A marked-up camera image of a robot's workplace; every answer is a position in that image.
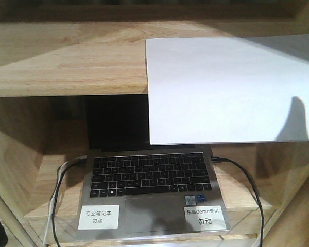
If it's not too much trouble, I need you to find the white paper sheet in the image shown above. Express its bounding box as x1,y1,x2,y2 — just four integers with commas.
146,34,309,145

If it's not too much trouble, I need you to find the wooden shelf desk unit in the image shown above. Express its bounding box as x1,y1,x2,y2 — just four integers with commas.
0,1,309,246

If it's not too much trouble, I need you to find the white left laptop label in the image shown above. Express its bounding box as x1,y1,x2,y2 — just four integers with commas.
77,205,120,230

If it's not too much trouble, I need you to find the white laptop label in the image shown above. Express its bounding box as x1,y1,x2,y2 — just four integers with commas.
77,205,120,230
184,205,227,231

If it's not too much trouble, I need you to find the silver laptop black keyboard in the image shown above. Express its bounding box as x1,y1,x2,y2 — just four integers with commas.
76,94,231,241

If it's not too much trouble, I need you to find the white right laptop label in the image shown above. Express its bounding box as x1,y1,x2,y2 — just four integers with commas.
184,205,227,231

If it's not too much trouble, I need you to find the black cable left of laptop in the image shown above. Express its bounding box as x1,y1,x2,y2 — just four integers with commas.
50,160,88,247

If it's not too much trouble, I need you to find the black cable of laptop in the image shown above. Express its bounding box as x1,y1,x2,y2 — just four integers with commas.
50,160,88,247
211,155,265,247

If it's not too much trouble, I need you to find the white laptop charging cable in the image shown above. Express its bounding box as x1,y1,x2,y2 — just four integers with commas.
42,155,88,247

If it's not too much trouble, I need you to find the black cable right of laptop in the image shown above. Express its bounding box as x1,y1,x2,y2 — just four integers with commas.
211,155,265,247

